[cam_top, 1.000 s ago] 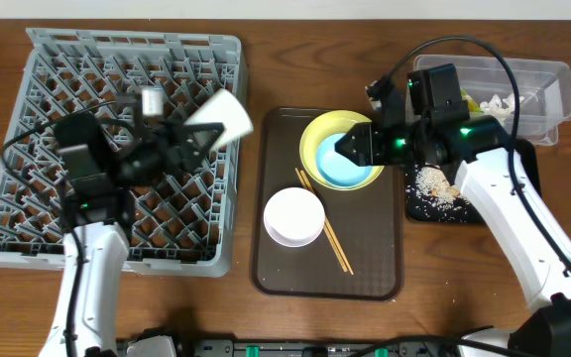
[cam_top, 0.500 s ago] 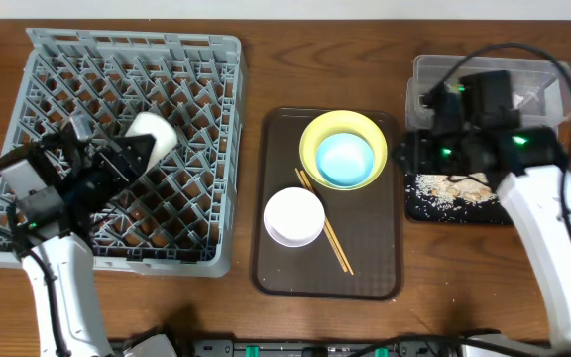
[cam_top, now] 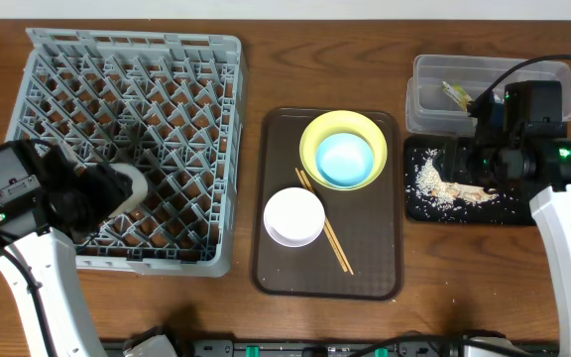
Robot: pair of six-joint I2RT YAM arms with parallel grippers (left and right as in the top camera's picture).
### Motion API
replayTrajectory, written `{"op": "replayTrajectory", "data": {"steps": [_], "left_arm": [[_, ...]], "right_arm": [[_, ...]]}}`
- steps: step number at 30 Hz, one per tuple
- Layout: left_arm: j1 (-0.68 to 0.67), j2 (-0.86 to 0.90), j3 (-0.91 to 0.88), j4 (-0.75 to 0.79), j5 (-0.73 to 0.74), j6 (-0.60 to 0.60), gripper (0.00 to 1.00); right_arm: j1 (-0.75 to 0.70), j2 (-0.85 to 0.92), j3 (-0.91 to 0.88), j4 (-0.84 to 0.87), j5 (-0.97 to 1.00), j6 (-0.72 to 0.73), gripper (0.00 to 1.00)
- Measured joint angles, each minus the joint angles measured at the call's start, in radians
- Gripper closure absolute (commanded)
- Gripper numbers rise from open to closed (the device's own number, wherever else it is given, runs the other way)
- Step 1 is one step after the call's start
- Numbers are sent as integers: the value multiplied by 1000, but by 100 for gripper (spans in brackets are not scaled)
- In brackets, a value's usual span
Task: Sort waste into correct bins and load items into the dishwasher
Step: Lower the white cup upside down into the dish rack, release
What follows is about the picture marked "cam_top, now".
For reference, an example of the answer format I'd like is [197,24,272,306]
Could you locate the pile of rice grains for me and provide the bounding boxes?
[411,149,480,211]

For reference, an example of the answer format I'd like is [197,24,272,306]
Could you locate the green snack wrapper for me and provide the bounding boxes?
[442,81,474,111]

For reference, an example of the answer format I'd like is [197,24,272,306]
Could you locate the light blue bowl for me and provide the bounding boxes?
[315,133,374,188]

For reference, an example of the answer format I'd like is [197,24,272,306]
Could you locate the white cup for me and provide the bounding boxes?
[109,164,149,218]

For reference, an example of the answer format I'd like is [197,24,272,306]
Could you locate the yellow plate bowl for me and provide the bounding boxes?
[299,110,388,190]

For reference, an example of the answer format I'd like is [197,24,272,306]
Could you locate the white pink bowl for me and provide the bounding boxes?
[263,187,325,248]

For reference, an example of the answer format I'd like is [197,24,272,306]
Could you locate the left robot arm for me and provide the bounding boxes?
[0,139,148,356]

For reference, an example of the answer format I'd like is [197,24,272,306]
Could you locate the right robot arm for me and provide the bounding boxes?
[433,80,571,356]

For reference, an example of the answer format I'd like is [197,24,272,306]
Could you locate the black food waste tray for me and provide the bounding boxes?
[403,136,534,226]

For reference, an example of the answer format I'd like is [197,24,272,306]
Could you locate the nut shell scraps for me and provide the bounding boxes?
[443,182,498,205]

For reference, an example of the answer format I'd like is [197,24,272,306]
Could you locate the clear plastic bin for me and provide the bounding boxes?
[405,55,571,137]

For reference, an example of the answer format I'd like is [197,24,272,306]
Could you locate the brown serving tray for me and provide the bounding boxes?
[251,108,404,300]

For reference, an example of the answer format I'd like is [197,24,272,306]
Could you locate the wooden chopstick right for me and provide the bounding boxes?
[295,169,354,275]

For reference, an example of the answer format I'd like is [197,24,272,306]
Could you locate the wooden chopstick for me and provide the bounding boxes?
[295,169,354,275]
[294,167,350,274]

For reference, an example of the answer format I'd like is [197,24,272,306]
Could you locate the wooden chopstick left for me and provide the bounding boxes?
[294,167,350,274]

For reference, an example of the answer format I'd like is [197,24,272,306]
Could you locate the grey plastic dish rack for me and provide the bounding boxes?
[7,28,247,278]

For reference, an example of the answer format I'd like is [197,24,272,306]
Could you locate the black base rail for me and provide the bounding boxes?
[101,326,559,357]

